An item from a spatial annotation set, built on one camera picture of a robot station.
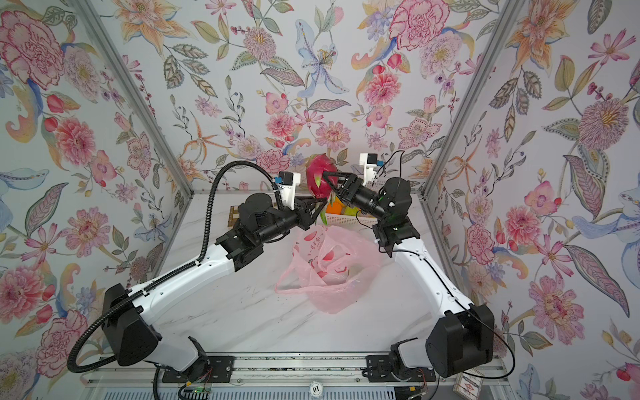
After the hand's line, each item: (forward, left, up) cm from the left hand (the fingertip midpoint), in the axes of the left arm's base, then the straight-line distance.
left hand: (329, 202), depth 65 cm
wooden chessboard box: (+25, +39, -37) cm, 59 cm away
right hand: (+5, +1, +4) cm, 6 cm away
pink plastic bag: (0, -3, -36) cm, 36 cm away
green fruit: (+24, -11, -33) cm, 43 cm away
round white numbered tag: (-38, +4, -32) cm, 50 cm away
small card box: (-37, -40, -36) cm, 65 cm away
